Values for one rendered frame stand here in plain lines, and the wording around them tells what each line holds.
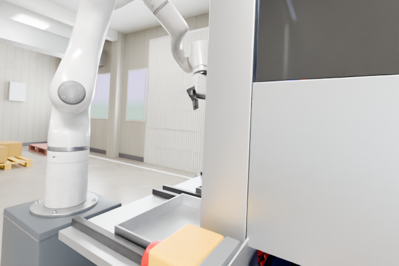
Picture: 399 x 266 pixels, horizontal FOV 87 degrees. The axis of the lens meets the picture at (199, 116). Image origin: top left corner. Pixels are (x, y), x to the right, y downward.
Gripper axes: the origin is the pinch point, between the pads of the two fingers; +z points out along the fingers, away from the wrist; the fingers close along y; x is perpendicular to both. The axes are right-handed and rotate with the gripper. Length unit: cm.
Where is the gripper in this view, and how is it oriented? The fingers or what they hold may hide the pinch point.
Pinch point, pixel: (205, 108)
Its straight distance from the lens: 89.1
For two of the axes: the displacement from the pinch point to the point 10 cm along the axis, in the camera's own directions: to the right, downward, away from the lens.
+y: -8.3, -1.1, -5.5
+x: 5.5, -2.8, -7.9
